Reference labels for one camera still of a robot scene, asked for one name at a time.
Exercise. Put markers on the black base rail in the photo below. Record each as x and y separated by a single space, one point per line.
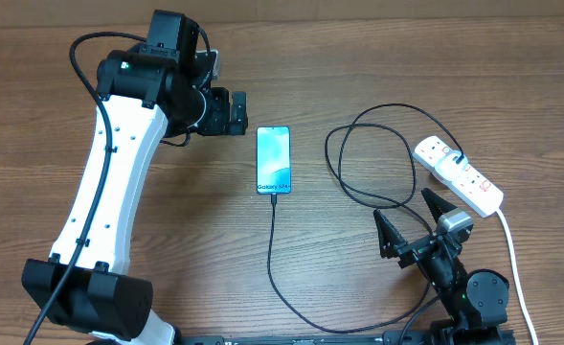
305 339

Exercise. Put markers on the Samsung Galaxy smartphone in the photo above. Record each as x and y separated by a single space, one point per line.
273 160

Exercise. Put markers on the white power strip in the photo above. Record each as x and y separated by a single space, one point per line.
471 186

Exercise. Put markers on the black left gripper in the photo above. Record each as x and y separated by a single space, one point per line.
221 124

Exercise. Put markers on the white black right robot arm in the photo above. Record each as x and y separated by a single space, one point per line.
476 302

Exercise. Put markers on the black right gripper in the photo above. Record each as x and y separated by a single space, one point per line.
391 242

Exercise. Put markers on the white charger plug adapter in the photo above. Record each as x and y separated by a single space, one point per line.
452 164

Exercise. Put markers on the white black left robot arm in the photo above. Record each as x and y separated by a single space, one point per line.
159 91

